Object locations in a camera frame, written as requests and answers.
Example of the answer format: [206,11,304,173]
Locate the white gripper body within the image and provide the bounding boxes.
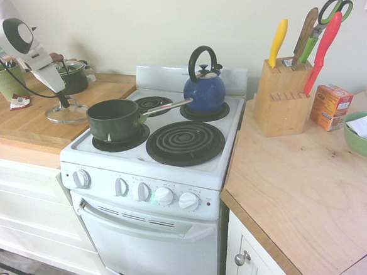
[26,59,67,95]

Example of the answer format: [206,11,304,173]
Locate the glass pot lid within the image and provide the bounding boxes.
[43,95,92,126]

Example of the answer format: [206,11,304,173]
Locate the green stockpot with lid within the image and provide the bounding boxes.
[53,57,91,97]

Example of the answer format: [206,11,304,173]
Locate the large oak wooden board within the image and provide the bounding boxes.
[0,63,141,155]

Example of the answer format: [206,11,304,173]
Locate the small spice jar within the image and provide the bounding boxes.
[85,65,97,83]

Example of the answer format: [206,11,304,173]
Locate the metal utensils bunch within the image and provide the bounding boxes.
[3,59,21,71]

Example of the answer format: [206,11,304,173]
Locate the red and white packet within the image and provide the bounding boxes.
[8,94,32,112]

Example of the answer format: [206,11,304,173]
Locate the green utensil holder cup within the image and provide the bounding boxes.
[0,62,31,102]

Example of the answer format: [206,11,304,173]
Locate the dark green saucepan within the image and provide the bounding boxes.
[85,94,197,145]

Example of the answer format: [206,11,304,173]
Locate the white stove knob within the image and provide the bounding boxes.
[131,180,153,203]
[71,168,92,190]
[152,186,176,208]
[177,190,202,213]
[113,176,130,198]

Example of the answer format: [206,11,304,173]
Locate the small black coil burner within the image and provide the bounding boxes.
[178,99,231,124]
[130,94,174,119]
[90,123,152,154]

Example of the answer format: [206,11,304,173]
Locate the white drawer cabinet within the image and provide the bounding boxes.
[0,147,112,275]

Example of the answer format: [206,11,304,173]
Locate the large black coil burner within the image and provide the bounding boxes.
[144,118,228,170]

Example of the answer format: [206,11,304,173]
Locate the blue tea kettle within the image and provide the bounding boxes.
[180,44,228,114]

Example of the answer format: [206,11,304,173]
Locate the white electric stove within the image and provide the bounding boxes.
[53,57,262,275]

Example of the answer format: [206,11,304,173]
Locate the wooden knife block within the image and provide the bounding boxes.
[249,55,319,139]

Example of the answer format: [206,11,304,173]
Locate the white door cabinet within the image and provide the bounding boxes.
[217,205,292,275]

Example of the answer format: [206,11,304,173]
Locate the silver cabinet knob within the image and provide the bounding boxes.
[233,250,253,267]

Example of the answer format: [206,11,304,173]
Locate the orange baking soda box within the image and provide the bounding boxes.
[307,82,358,134]

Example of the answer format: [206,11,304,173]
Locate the green and black scissors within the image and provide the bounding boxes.
[307,0,356,39]

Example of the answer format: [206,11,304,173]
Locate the green ceramic bowl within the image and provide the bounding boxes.
[342,111,367,163]

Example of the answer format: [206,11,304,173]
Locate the brown wooden utensil handle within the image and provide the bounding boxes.
[48,51,66,63]

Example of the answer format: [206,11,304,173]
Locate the white oven door handle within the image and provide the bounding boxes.
[75,190,220,250]

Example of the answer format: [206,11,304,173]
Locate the yellow handled knife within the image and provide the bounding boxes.
[265,18,292,69]

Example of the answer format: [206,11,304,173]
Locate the green handled knife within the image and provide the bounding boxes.
[297,35,320,65]

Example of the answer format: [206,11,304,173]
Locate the wooden handled knife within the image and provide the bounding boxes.
[288,7,323,66]

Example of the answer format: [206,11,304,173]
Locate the red handled knife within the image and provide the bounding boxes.
[298,11,349,98]

